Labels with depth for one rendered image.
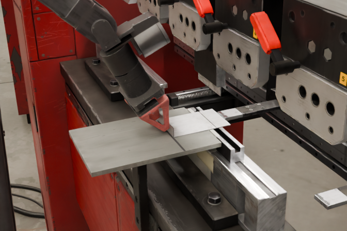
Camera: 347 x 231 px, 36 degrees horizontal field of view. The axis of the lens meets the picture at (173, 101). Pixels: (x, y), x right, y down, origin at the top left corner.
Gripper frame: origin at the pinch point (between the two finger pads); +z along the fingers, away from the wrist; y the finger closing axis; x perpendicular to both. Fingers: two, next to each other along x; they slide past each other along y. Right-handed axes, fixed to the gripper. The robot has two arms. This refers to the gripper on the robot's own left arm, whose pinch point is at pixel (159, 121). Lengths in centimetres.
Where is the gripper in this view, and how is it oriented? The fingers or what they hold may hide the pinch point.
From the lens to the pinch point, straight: 108.9
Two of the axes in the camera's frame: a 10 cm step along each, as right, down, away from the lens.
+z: 4.4, 7.3, 5.2
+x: -8.1, 5.7, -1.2
